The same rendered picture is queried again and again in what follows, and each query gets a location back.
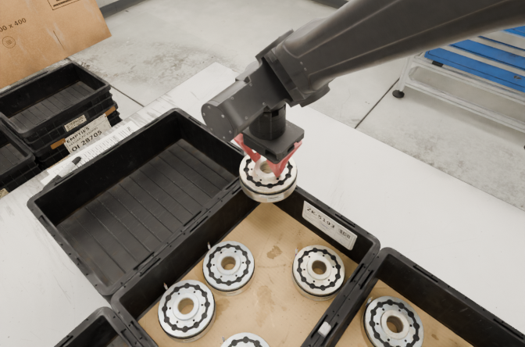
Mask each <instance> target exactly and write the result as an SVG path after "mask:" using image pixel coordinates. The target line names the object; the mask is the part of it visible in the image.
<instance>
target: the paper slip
mask: <svg viewBox="0 0 525 347"><path fill-rule="evenodd" d="M114 110H116V108H115V106H113V107H112V108H111V109H109V110H108V111H106V112H105V113H103V115H101V116H100V117H99V118H97V119H96V120H93V121H92V122H90V123H89V124H88V125H86V126H85V127H83V128H81V129H80V130H79V131H77V132H76V133H74V134H72V135H70V136H69V137H68V138H66V139H65V138H63V139H61V140H60V141H57V142H56V143H54V144H52V145H50V146H51V148H52V149H54V148H56V147H58V146H60V145H61V144H63V143H64V145H65V146H66V148H67V149H68V151H69V152H70V154H71V153H72V152H74V151H76V150H78V149H79V148H80V147H82V146H83V145H85V144H87V143H88V142H89V141H91V140H93V139H94V138H96V137H98V136H99V135H100V134H102V133H104V132H106V131H107V130H108V129H110V128H111V125H110V124H109V121H108V119H107V116H108V115H109V114H110V113H112V112H113V111H114Z"/></svg>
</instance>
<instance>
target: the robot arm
mask: <svg viewBox="0 0 525 347"><path fill-rule="evenodd" d="M522 26H525V0H350V1H349V2H347V3H346V4H344V5H343V6H342V7H341V8H340V9H338V10H337V11H335V12H334V13H332V14H331V15H330V16H328V17H325V18H315V19H313V20H311V21H309V22H308V23H306V24H305V25H303V26H302V27H299V28H298V29H297V30H296V31H294V30H293V29H292V28H290V30H288V31H287V32H285V33H284V34H282V35H281V36H279V37H278V38H277V39H276V40H275V41H273V42H272V43H271V44H269V45H268V46H267V47H265V48H264V49H263V50H262V51H260V52H259V53H258V54H257V55H256V56H255V58H256V59H257V60H256V61H254V62H252V63H250V64H248V65H247V67H246V68H245V71H244V72H243V73H241V74H240V75H238V76H237V77H235V82H234V83H233V84H231V85H230V86H228V87H227V88H225V89H224V90H222V91H221V92H220V93H219V94H217V95H215V96H214V97H213V98H211V99H210V100H209V101H207V102H206V103H204V104H203V105H202V107H201V114H202V119H203V120H204V122H205V124H206V126H207V127H208V128H209V129H210V131H211V132H212V133H213V134H214V135H215V136H217V137H218V138H219V139H221V140H223V141H232V140H233V139H234V141H235V142H236V143H237V144H238V145H239V146H240V147H241V148H242V149H243V150H244V151H245V152H246V153H247V154H248V156H249V157H250V158H251V159H252V161H253V162H254V163H256V162H257V161H258V160H259V159H261V156H263V157H265V158H266V161H267V163H268V164H269V166H270V169H271V170H272V171H273V174H274V175H275V177H279V176H280V175H281V174H282V173H283V171H284V168H285V167H286V165H287V163H288V160H289V159H290V158H291V157H292V156H293V155H294V153H295V152H296V151H297V150H298V148H299V147H300V146H301V145H302V139H303V138H304V136H305V130H304V129H302V128H301V127H299V126H297V125H296V124H294V123H292V122H290V121H289V120H286V105H287V104H288V105H289V106H290V108H292V107H294V106H296V105H298V104H299V105H300V106H301V107H302V108H303V107H305V106H307V105H309V104H312V103H314V102H316V101H317V100H319V99H321V98H322V97H323V96H324V95H326V94H327V93H328V92H329V91H330V88H329V86H328V85H329V83H330V82H331V81H333V80H334V79H335V78H336V77H341V76H344V75H347V74H350V73H354V72H357V71H360V70H365V69H368V68H371V67H374V66H379V65H381V64H385V63H389V62H392V61H395V60H398V59H403V58H405V57H409V56H411V55H416V54H419V53H422V52H427V51H430V50H433V49H436V48H440V47H443V46H446V45H451V44H454V43H457V42H460V41H465V40H467V39H471V38H475V37H478V36H481V35H484V34H490V33H493V32H496V31H500V30H506V29H510V28H514V27H522ZM252 150H254V151H255V152H256V154H255V153H254V152H253V151H252Z"/></svg>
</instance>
